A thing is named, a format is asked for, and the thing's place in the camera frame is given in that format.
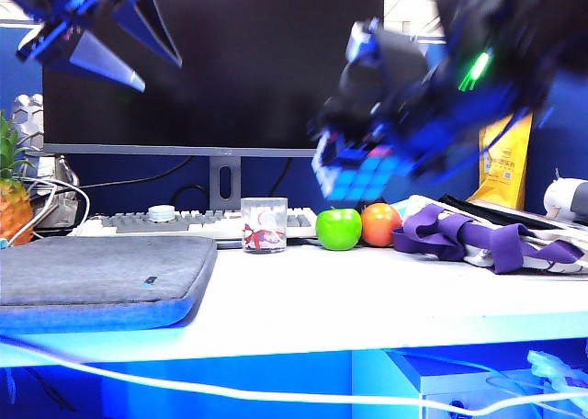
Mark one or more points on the large yellow pouch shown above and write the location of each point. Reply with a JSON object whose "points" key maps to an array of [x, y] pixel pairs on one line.
{"points": [[505, 171]]}

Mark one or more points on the silver geometric sculpture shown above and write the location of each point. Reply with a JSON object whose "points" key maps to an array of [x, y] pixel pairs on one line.
{"points": [[27, 120]]}

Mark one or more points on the white grey device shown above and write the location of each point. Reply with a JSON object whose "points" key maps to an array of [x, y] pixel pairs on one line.
{"points": [[560, 198]]}

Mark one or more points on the white round cap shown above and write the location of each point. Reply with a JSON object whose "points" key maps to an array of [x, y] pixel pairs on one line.
{"points": [[161, 213]]}

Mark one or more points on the clear printed glass cup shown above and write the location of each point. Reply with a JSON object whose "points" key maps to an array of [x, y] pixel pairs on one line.
{"points": [[264, 228]]}

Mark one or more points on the purple white tote bag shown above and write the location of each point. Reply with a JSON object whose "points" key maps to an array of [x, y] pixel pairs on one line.
{"points": [[459, 235]]}

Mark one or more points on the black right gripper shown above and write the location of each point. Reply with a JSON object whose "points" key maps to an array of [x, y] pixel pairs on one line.
{"points": [[459, 111]]}

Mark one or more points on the clear plastic bag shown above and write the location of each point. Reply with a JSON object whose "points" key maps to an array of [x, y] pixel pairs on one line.
{"points": [[551, 368]]}

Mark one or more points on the grey monitor stand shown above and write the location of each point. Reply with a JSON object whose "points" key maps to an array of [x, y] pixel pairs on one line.
{"points": [[225, 180]]}

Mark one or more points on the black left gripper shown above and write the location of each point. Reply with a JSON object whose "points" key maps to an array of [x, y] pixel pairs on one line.
{"points": [[69, 10]]}

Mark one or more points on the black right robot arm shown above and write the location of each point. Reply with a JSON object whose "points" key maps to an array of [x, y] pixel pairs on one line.
{"points": [[514, 14]]}

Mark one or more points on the grey felt laptop sleeve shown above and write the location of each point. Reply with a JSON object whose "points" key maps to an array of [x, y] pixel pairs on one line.
{"points": [[92, 272]]}

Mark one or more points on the white grey mechanical keyboard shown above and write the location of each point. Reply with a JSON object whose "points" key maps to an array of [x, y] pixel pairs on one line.
{"points": [[193, 223]]}

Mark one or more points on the black computer monitor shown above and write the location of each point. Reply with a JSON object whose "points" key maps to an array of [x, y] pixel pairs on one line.
{"points": [[229, 70]]}

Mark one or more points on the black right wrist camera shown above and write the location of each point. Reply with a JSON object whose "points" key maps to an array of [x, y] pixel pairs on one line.
{"points": [[390, 56]]}

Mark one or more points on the green apple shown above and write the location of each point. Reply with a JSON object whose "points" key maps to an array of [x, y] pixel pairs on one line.
{"points": [[338, 229]]}

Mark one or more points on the white drawer cabinet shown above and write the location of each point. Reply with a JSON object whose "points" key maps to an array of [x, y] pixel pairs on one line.
{"points": [[459, 382]]}

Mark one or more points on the Rubik's cube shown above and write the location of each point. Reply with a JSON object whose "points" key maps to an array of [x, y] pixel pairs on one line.
{"points": [[363, 175]]}

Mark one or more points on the pineapple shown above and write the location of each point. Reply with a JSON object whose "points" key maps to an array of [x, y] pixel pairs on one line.
{"points": [[14, 212]]}

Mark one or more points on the orange round fruit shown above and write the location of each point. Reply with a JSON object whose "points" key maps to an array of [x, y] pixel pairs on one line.
{"points": [[381, 226]]}

